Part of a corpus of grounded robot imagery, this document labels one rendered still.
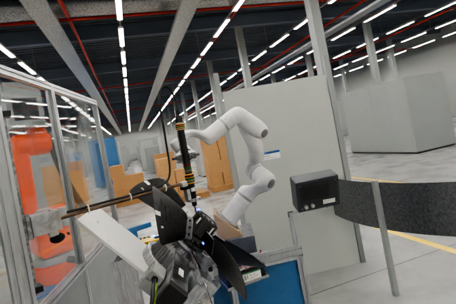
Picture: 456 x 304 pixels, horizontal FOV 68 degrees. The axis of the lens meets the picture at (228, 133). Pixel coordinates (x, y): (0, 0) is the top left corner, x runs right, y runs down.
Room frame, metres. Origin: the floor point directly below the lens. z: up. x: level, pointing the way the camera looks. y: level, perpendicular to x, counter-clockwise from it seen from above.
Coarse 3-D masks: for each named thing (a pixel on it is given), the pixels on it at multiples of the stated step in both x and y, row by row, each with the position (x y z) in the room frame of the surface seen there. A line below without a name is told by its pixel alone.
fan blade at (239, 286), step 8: (216, 240) 1.35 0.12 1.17; (216, 248) 1.36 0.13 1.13; (224, 248) 1.28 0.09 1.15; (216, 256) 1.37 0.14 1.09; (224, 256) 1.31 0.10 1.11; (216, 264) 1.38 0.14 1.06; (224, 264) 1.33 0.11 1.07; (232, 264) 1.25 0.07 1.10; (224, 272) 1.34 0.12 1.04; (232, 272) 1.28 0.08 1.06; (240, 272) 1.18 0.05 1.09; (232, 280) 1.30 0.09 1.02; (240, 280) 1.23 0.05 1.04; (240, 288) 1.26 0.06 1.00
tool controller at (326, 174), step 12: (300, 180) 1.94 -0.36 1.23; (312, 180) 1.93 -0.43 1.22; (324, 180) 1.94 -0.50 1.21; (336, 180) 1.95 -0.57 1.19; (300, 192) 1.93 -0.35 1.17; (312, 192) 1.94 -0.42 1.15; (324, 192) 1.95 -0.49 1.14; (336, 192) 1.96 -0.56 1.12; (300, 204) 1.95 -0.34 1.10; (312, 204) 1.94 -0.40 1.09; (324, 204) 1.97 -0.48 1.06; (336, 204) 1.99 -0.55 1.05
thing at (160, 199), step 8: (152, 192) 1.24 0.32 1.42; (160, 192) 1.29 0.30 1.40; (160, 200) 1.26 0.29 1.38; (168, 200) 1.31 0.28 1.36; (160, 208) 1.23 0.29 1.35; (168, 208) 1.28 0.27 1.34; (176, 208) 1.34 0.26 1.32; (160, 216) 1.21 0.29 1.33; (168, 216) 1.26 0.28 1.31; (176, 216) 1.31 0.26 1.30; (184, 216) 1.37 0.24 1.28; (168, 224) 1.25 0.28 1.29; (176, 224) 1.30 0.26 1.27; (184, 224) 1.36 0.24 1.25; (160, 232) 1.17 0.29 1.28; (168, 232) 1.23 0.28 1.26; (176, 232) 1.29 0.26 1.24; (184, 232) 1.35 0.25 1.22; (160, 240) 1.15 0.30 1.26; (168, 240) 1.22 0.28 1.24; (176, 240) 1.29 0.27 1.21
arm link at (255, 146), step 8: (240, 128) 2.06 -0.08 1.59; (248, 136) 2.07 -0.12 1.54; (248, 144) 2.07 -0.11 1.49; (256, 144) 2.06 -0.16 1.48; (248, 152) 2.11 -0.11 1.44; (256, 152) 2.07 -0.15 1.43; (248, 160) 2.17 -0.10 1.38; (256, 160) 2.11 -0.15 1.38; (248, 168) 2.22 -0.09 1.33; (248, 176) 2.25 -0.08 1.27
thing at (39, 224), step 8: (24, 216) 1.13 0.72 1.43; (32, 216) 1.13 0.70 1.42; (40, 216) 1.14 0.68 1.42; (48, 216) 1.16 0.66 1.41; (56, 216) 1.17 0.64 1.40; (32, 224) 1.12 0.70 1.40; (40, 224) 1.14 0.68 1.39; (48, 224) 1.15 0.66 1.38; (56, 224) 1.17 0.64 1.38; (32, 232) 1.13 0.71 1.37; (40, 232) 1.14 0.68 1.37; (48, 232) 1.15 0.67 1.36
